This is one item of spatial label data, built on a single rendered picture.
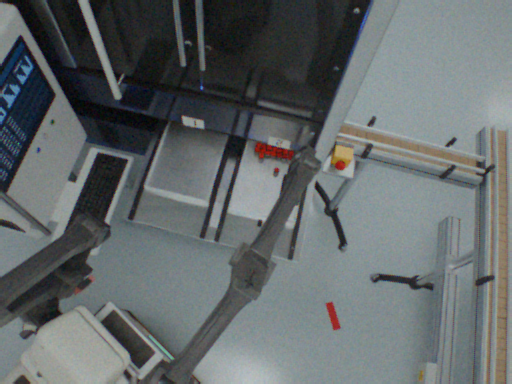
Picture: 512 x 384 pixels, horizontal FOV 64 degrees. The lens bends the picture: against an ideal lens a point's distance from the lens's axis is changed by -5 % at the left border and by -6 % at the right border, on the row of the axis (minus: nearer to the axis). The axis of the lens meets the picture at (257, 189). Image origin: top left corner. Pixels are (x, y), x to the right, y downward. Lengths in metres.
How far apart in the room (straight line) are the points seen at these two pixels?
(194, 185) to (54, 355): 0.87
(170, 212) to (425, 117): 2.12
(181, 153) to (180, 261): 0.92
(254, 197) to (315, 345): 1.10
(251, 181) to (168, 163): 0.34
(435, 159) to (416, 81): 1.60
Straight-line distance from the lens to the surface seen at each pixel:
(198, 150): 1.79
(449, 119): 3.34
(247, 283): 1.05
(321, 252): 2.60
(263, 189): 1.71
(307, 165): 1.28
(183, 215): 1.68
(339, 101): 1.38
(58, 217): 1.88
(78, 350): 1.14
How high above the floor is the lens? 2.45
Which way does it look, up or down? 67 degrees down
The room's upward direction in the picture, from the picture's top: 11 degrees clockwise
